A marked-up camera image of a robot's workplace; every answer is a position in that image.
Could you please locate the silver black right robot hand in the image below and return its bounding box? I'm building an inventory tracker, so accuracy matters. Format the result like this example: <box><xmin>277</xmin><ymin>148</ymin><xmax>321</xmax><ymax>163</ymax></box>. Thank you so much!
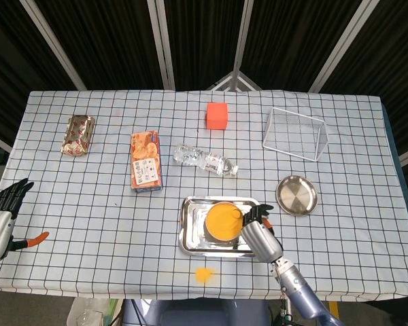
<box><xmin>240</xmin><ymin>203</ymin><xmax>283</xmax><ymax>264</ymax></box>

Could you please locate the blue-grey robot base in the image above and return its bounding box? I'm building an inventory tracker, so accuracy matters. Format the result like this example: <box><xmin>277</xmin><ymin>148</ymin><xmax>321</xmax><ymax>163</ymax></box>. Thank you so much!
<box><xmin>122</xmin><ymin>297</ymin><xmax>271</xmax><ymax>326</ymax></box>

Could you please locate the orange bowl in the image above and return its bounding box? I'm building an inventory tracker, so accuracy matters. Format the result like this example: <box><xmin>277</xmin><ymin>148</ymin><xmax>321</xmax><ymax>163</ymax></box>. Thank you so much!
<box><xmin>203</xmin><ymin>201</ymin><xmax>244</xmax><ymax>242</ymax></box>

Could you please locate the orange powder pile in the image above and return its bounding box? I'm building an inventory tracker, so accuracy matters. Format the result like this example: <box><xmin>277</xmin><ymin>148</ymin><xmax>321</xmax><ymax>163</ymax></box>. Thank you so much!
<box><xmin>193</xmin><ymin>266</ymin><xmax>217</xmax><ymax>283</ymax></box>

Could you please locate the rectangular steel tray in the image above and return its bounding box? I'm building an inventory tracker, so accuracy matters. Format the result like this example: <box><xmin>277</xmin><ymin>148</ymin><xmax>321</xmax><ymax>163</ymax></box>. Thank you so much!
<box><xmin>178</xmin><ymin>196</ymin><xmax>263</xmax><ymax>259</ymax></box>

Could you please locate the round steel plate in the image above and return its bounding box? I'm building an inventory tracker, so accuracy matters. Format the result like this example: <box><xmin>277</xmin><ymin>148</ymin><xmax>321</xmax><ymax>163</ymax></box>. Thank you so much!
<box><xmin>275</xmin><ymin>175</ymin><xmax>319</xmax><ymax>217</ymax></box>

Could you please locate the white black checked tablecloth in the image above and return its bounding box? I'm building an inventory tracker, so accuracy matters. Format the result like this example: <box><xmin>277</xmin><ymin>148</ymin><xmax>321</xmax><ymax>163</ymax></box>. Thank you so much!
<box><xmin>0</xmin><ymin>89</ymin><xmax>408</xmax><ymax>302</ymax></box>

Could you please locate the clear plastic water bottle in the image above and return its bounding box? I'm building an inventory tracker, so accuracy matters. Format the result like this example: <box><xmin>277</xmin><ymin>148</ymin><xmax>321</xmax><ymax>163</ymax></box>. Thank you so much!
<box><xmin>173</xmin><ymin>144</ymin><xmax>239</xmax><ymax>177</ymax></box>

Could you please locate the clear plastic container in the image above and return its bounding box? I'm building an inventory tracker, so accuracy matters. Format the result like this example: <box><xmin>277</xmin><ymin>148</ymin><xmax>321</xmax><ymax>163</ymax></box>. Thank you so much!
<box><xmin>262</xmin><ymin>107</ymin><xmax>329</xmax><ymax>162</ymax></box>

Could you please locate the clear plastic bag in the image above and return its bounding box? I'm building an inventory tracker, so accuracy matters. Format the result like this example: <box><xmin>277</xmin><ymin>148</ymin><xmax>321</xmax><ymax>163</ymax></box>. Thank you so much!
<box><xmin>67</xmin><ymin>297</ymin><xmax>123</xmax><ymax>326</ymax></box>

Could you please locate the gold foil snack packet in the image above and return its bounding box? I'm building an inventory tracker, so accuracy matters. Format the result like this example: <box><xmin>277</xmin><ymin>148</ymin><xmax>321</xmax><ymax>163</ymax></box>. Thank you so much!
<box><xmin>60</xmin><ymin>114</ymin><xmax>96</xmax><ymax>158</ymax></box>

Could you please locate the orange cube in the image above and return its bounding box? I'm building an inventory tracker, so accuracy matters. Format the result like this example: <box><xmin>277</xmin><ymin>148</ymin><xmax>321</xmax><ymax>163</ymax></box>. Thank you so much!
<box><xmin>205</xmin><ymin>101</ymin><xmax>229</xmax><ymax>131</ymax></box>

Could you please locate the orange blue biscuit box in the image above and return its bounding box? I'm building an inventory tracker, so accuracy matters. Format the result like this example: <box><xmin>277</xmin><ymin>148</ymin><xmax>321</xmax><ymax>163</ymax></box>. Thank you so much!
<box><xmin>130</xmin><ymin>130</ymin><xmax>164</xmax><ymax>194</ymax></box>

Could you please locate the black white-framed folding screen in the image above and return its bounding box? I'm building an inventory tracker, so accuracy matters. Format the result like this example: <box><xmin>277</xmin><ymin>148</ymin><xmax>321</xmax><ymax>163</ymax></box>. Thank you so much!
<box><xmin>0</xmin><ymin>0</ymin><xmax>408</xmax><ymax>167</ymax></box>

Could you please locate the white triangular frame foot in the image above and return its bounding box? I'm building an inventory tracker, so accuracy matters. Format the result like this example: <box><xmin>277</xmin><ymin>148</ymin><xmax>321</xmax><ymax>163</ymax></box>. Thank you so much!
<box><xmin>207</xmin><ymin>70</ymin><xmax>262</xmax><ymax>92</ymax></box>

